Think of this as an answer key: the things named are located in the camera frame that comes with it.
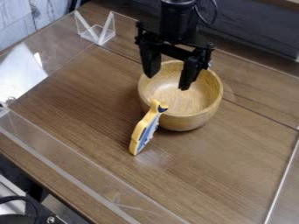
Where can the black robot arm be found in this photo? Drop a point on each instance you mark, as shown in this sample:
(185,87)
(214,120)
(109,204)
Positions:
(173,39)

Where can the brown wooden bowl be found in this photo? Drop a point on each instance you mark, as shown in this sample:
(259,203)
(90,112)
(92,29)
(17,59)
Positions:
(190,107)

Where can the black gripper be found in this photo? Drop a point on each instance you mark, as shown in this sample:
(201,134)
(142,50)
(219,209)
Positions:
(194,56)

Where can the black metal bracket with screw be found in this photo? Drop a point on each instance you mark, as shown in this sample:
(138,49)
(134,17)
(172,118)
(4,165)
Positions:
(40,215)

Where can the clear acrylic stand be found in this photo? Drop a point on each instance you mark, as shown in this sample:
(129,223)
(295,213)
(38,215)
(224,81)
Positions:
(97,34)

